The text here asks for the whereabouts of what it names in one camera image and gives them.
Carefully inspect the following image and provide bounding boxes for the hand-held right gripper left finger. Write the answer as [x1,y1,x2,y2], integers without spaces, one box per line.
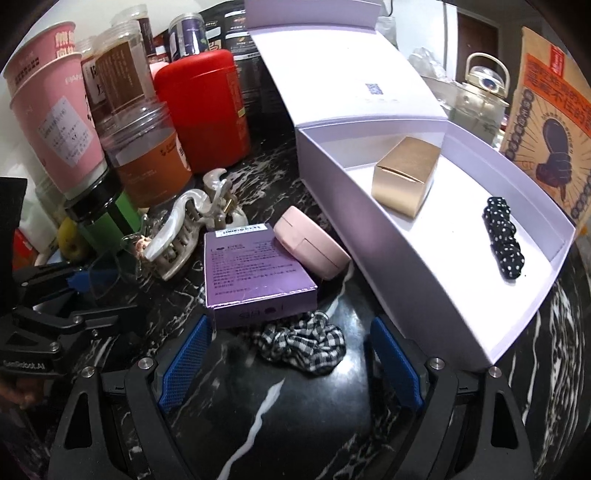
[48,315,215,480]

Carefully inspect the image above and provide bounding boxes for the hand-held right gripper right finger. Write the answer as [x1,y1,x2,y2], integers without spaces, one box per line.
[368,316,536,480]

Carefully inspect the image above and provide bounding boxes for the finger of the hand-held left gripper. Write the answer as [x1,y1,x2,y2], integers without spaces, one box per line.
[13,302,157,343]
[13,264,123,302]

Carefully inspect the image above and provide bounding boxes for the small purple box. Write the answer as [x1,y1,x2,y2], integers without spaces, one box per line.
[203,223,319,330]

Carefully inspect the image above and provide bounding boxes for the lavender gift box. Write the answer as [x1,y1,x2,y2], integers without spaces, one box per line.
[244,0,579,371]

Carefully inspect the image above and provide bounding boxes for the person's left hand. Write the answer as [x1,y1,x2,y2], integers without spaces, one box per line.
[0,376,41,411]

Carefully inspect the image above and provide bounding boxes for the yellow fruit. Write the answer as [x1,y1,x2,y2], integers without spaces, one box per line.
[57,217,91,262]

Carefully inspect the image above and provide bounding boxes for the green bottle black lid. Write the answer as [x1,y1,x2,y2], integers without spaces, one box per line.
[65,173,142,253]

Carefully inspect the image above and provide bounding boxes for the black white checkered scrunchie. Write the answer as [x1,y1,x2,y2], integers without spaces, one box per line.
[256,311,347,377]

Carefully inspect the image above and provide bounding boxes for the pearl white hair claw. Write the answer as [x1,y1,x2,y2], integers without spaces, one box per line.
[142,188,218,282]

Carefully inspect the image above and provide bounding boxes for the orange label plastic jar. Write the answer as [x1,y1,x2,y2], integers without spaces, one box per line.
[99,100,195,209]

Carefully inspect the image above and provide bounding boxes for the pink paper cup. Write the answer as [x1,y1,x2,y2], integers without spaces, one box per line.
[9,52,110,202]
[4,21,78,93]

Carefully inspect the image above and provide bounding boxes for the pink round case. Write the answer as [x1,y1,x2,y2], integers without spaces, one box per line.
[273,205,353,280]

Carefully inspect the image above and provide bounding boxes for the black polka dot scrunchie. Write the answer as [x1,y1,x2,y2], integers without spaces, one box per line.
[482,196,526,283]

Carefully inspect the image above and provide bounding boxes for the small gold cardboard box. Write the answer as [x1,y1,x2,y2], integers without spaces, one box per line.
[372,136,440,219]

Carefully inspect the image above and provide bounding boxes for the red tin canister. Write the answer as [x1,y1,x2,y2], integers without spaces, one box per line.
[154,48,253,175]

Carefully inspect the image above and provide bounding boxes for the brown label plastic jar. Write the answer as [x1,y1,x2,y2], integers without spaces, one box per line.
[80,23,156,139]

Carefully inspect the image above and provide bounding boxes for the purple label jar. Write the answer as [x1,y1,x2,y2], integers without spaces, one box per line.
[167,13,211,64]

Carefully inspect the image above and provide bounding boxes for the clear plastic jar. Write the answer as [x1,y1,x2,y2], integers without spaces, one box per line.
[111,4,160,61]

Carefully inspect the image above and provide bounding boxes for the black printed packet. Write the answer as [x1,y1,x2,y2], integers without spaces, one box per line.
[203,0,296,126]

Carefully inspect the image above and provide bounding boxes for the glass teapot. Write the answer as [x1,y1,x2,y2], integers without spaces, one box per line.
[454,52,511,140]

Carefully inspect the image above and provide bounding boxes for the brown printed paper bag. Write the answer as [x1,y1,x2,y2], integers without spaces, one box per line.
[499,25,591,228]

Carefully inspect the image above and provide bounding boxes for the clear plastic bag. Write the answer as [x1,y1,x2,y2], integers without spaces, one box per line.
[406,46,445,80]

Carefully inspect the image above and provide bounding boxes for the brown door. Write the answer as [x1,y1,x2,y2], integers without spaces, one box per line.
[455,9,500,62]

